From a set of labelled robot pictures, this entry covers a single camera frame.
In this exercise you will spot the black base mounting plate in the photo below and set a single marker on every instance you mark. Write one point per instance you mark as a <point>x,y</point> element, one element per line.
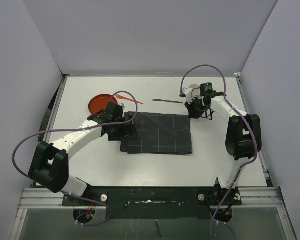
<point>161,203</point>

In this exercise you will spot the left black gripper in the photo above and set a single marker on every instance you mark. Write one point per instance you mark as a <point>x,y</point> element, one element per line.
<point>127,131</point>

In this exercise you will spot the pink white mug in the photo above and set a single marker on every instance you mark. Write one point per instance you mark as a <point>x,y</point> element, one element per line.
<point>195,90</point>

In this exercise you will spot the dark checked cloth placemat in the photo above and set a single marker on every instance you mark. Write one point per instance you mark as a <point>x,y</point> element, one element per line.
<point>166,134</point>

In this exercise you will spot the blue plastic knife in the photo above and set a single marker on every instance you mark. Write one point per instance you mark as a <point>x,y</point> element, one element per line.
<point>166,101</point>

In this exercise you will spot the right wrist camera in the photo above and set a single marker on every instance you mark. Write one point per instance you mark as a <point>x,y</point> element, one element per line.
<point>185,92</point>

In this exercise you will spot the orange round plate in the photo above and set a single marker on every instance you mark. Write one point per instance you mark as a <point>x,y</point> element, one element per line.
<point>97,106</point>

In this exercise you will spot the orange plastic fork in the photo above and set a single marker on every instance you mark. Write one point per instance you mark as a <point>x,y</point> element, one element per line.
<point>120,97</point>

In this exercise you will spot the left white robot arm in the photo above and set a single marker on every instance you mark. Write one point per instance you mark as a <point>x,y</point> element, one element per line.
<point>50,163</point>

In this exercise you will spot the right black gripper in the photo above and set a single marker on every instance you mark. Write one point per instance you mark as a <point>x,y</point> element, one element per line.
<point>192,113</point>

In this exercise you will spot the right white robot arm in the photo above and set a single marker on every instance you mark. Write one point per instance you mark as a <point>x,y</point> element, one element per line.
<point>243,139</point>

